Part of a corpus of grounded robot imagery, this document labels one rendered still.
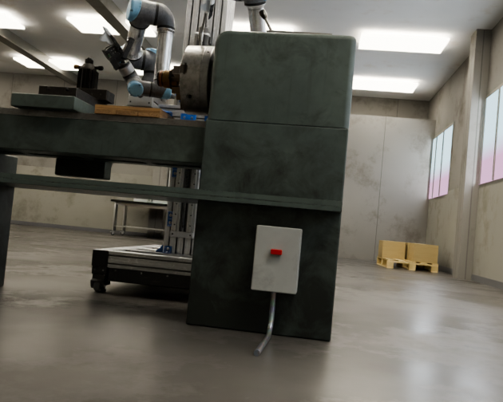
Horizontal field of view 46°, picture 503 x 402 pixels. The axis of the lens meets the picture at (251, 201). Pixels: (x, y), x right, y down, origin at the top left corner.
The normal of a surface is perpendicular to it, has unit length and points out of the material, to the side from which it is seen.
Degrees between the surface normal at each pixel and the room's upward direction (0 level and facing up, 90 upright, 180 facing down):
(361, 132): 90
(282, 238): 90
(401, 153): 90
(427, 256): 90
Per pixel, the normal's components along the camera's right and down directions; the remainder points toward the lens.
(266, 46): -0.15, -0.06
